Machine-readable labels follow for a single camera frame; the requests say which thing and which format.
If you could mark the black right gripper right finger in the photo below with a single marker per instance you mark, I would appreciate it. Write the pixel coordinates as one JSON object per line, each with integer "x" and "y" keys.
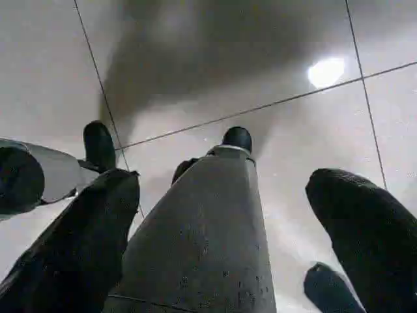
{"x": 378, "y": 241}

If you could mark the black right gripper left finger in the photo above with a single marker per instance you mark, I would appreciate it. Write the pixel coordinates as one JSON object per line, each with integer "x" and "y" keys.
{"x": 65, "y": 254}

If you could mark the grey robot leg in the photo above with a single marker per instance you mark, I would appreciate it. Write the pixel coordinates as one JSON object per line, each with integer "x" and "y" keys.
{"x": 58, "y": 173}
{"x": 202, "y": 248}

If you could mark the black robot foot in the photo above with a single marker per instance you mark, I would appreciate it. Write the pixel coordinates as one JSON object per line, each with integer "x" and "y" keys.
{"x": 238, "y": 138}
{"x": 99, "y": 147}

